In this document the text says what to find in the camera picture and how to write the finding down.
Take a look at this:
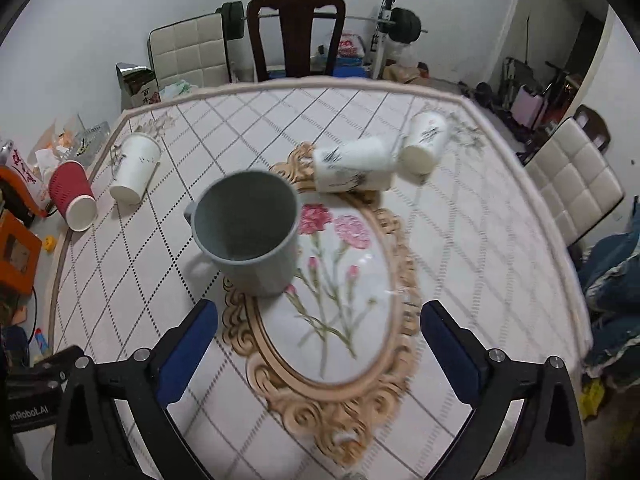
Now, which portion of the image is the orange box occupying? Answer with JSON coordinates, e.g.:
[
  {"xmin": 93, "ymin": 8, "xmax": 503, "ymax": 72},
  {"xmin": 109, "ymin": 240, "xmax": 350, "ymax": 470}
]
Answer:
[{"xmin": 0, "ymin": 210, "xmax": 43, "ymax": 292}]

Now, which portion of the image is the dark wooden chair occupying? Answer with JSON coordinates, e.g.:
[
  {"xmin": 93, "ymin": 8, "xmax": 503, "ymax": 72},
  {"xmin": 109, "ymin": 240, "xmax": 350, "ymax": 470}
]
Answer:
[{"xmin": 246, "ymin": 0, "xmax": 347, "ymax": 83}]

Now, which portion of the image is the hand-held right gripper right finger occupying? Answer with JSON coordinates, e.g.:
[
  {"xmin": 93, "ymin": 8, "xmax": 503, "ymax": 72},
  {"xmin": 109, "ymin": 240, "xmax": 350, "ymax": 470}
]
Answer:
[{"xmin": 420, "ymin": 300, "xmax": 587, "ymax": 480}]

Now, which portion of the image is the white padded chair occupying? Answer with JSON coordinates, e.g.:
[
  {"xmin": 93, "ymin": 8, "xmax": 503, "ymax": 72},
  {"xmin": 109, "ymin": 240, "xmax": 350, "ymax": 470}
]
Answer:
[
  {"xmin": 522, "ymin": 116, "xmax": 626, "ymax": 248},
  {"xmin": 148, "ymin": 12, "xmax": 232, "ymax": 93}
]

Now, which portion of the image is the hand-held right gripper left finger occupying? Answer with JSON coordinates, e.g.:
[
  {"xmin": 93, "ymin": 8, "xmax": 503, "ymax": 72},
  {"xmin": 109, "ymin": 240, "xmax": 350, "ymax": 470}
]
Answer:
[{"xmin": 51, "ymin": 299, "xmax": 219, "ymax": 480}]

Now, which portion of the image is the white paper cup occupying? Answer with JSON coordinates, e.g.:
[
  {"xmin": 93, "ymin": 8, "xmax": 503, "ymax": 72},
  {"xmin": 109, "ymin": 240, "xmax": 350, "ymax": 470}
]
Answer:
[
  {"xmin": 398, "ymin": 111, "xmax": 447, "ymax": 177},
  {"xmin": 312, "ymin": 138, "xmax": 396, "ymax": 194},
  {"xmin": 109, "ymin": 133, "xmax": 162, "ymax": 205}
]

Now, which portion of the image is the green and white plastic bag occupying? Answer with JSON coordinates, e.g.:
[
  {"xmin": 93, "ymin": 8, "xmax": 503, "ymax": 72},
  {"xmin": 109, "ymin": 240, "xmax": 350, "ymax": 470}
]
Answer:
[{"xmin": 160, "ymin": 81, "xmax": 198, "ymax": 102}]

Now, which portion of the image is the red and white plastic bag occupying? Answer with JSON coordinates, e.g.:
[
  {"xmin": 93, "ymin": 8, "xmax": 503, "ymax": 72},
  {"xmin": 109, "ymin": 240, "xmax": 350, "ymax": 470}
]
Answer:
[{"xmin": 336, "ymin": 32, "xmax": 368, "ymax": 58}]

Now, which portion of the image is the clear plastic tray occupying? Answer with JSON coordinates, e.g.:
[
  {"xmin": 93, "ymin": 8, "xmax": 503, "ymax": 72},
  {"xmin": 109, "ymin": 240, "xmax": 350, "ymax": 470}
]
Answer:
[{"xmin": 30, "ymin": 115, "xmax": 112, "ymax": 172}]

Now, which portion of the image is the blue denim cloth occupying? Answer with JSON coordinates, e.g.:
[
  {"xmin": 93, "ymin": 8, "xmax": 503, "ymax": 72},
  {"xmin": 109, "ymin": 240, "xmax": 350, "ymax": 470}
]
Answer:
[{"xmin": 580, "ymin": 227, "xmax": 640, "ymax": 377}]

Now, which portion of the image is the floral printed tablecloth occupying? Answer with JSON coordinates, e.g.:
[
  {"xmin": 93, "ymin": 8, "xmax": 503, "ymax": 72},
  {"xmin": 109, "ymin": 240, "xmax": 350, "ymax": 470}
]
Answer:
[{"xmin": 50, "ymin": 77, "xmax": 596, "ymax": 480}]

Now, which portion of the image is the black barbell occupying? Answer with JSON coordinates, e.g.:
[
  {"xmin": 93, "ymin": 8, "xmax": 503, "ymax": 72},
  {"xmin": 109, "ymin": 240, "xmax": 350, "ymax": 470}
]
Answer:
[{"xmin": 216, "ymin": 1, "xmax": 428, "ymax": 43}]

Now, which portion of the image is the yellow packet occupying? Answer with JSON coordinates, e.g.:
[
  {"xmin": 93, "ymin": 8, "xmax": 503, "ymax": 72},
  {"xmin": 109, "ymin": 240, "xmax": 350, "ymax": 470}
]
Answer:
[{"xmin": 580, "ymin": 377, "xmax": 609, "ymax": 419}]

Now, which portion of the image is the grey mug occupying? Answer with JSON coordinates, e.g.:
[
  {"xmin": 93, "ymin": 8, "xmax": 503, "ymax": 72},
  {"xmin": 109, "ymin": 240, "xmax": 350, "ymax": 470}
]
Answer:
[{"xmin": 183, "ymin": 170, "xmax": 302, "ymax": 297}]

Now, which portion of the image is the red ribbed paper cup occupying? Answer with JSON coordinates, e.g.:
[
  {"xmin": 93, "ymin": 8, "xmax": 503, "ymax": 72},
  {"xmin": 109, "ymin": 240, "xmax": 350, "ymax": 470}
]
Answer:
[{"xmin": 48, "ymin": 160, "xmax": 98, "ymax": 232}]

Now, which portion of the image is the pink suitcase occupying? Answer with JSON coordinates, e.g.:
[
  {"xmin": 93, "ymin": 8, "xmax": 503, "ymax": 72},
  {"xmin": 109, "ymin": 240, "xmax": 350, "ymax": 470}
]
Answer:
[{"xmin": 512, "ymin": 85, "xmax": 543, "ymax": 128}]

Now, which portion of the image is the barbell rack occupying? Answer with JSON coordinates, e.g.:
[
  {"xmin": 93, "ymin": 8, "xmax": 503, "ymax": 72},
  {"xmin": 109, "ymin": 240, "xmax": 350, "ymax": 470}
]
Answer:
[{"xmin": 369, "ymin": 0, "xmax": 401, "ymax": 81}]

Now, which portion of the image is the silver cardboard box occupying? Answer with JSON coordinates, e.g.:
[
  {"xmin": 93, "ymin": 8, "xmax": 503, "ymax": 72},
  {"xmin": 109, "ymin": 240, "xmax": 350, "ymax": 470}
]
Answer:
[{"xmin": 116, "ymin": 62, "xmax": 161, "ymax": 110}]

